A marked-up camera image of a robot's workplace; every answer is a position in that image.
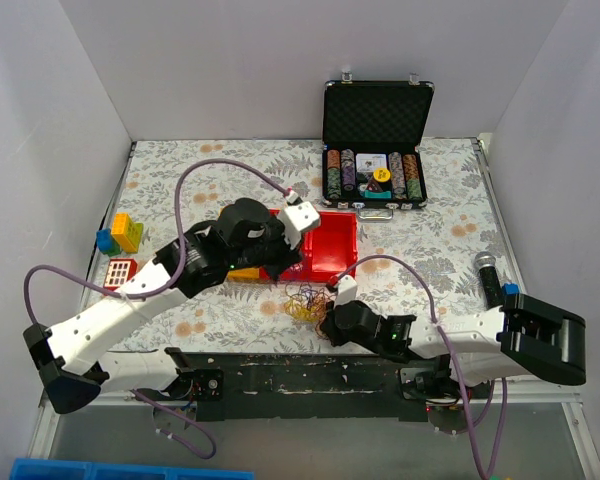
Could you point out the blue tray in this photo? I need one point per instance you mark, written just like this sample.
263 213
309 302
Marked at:
26 468

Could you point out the small blue block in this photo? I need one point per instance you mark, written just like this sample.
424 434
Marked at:
510 289

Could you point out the yellow plastic bin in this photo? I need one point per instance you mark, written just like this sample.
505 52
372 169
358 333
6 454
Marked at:
250 274

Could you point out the yellow dealer button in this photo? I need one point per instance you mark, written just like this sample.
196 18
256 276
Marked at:
382 175

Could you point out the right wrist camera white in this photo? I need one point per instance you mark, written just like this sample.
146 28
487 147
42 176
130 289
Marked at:
344 288

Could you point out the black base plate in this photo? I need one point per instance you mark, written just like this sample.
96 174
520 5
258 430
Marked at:
296 386

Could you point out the yellow green toy bricks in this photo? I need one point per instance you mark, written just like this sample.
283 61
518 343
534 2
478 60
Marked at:
127 233

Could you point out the red double plastic bin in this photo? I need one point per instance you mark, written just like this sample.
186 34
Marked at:
325 251

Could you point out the red white grid toy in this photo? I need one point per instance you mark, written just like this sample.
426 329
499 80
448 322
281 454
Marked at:
119 272

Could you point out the black poker chip case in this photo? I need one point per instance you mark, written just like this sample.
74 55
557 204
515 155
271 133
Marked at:
372 124

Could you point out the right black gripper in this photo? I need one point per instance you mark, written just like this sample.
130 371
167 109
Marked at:
333 325

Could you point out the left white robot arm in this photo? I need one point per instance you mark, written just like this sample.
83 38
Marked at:
75 360

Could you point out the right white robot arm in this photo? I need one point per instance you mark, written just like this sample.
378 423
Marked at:
524 336

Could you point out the black microphone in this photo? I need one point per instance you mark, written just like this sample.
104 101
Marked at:
485 264

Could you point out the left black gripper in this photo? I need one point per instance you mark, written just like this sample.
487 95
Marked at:
284 253

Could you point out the blue toy brick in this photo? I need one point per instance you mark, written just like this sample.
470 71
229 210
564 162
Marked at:
106 243

